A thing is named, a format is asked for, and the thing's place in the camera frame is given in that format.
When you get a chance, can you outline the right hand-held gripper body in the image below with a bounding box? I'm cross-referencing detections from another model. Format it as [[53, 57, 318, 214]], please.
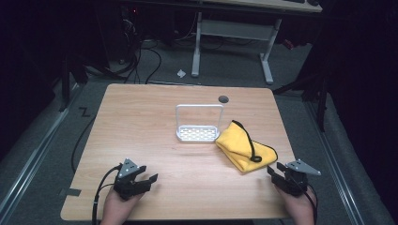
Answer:
[[272, 158, 322, 198]]

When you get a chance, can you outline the grey tape strip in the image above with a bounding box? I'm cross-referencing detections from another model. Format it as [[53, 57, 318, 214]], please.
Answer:
[[66, 187, 83, 198]]

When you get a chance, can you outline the person's right hand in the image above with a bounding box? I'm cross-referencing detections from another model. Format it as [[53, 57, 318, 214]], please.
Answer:
[[274, 183, 317, 225]]

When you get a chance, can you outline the white plastic rack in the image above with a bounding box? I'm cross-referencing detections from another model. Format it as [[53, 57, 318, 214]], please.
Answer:
[[175, 103, 225, 143]]

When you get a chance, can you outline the person's left hand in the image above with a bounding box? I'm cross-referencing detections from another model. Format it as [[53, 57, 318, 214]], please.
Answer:
[[99, 187, 145, 225]]

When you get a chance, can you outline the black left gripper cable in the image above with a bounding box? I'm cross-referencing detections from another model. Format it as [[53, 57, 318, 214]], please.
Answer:
[[91, 164, 123, 225]]

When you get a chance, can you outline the yellow towel with black trim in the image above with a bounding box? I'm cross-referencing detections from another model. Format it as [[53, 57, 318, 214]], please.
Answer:
[[215, 119, 279, 173]]

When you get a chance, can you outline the black floor cable bundle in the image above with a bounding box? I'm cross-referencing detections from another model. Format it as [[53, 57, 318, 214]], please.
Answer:
[[107, 8, 163, 85]]

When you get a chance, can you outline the metal floor rail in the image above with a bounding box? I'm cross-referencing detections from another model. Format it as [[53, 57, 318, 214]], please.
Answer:
[[303, 98, 366, 225], [0, 83, 80, 219]]

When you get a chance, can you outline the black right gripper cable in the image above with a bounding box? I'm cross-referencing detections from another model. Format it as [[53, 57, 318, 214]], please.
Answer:
[[289, 172, 319, 225]]

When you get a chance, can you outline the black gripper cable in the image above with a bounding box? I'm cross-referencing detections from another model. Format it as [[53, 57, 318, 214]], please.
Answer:
[[91, 164, 123, 225], [289, 172, 319, 225]]

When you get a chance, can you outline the light desk with white frame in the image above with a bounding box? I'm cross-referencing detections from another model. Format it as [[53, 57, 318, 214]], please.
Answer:
[[130, 0, 324, 85]]

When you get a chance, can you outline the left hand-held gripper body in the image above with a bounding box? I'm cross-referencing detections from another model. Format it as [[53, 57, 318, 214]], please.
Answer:
[[113, 157, 143, 202]]

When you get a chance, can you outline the black metal stand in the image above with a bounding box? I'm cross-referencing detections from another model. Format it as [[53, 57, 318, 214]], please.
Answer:
[[58, 55, 72, 113], [271, 69, 330, 133]]

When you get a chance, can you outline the thin black floor cable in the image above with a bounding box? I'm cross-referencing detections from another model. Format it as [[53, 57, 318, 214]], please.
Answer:
[[70, 115, 97, 174]]

